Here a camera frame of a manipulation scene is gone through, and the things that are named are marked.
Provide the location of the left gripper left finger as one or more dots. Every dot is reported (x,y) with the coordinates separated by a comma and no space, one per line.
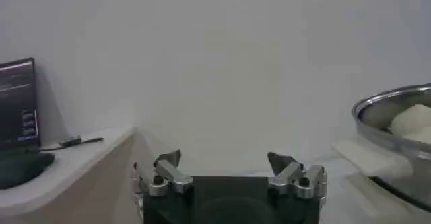
(168,175)

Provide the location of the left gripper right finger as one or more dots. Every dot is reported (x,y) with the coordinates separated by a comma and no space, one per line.
(293,178)

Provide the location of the white steamed bun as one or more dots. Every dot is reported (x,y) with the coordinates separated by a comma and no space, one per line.
(412,117)

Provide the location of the white cooker base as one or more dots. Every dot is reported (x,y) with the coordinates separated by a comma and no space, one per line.
(373,161)

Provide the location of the white side table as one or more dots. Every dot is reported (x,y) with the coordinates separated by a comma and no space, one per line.
(84,178)

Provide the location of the perforated steel steamer basket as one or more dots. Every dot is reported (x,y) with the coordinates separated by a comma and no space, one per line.
(377,114)

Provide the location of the black computer mouse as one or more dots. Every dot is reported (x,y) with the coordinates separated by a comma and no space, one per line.
(20,169)

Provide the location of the black computer monitor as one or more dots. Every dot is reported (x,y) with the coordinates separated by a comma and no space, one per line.
(18,104)

